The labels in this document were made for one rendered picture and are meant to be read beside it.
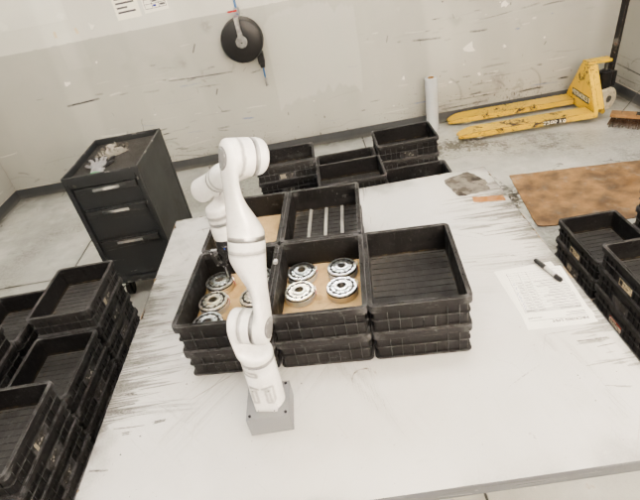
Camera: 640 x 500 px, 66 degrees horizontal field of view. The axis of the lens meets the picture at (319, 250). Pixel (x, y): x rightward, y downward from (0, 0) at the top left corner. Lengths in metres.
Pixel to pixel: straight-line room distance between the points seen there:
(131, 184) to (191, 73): 2.05
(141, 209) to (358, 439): 2.11
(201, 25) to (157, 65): 0.55
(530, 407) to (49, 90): 4.74
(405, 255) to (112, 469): 1.13
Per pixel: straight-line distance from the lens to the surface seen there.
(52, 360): 2.67
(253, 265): 1.18
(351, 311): 1.43
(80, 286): 2.88
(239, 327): 1.23
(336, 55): 4.76
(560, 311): 1.78
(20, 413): 2.32
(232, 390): 1.63
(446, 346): 1.58
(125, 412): 1.74
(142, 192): 3.05
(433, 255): 1.77
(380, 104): 4.94
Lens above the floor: 1.88
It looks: 34 degrees down
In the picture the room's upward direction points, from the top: 12 degrees counter-clockwise
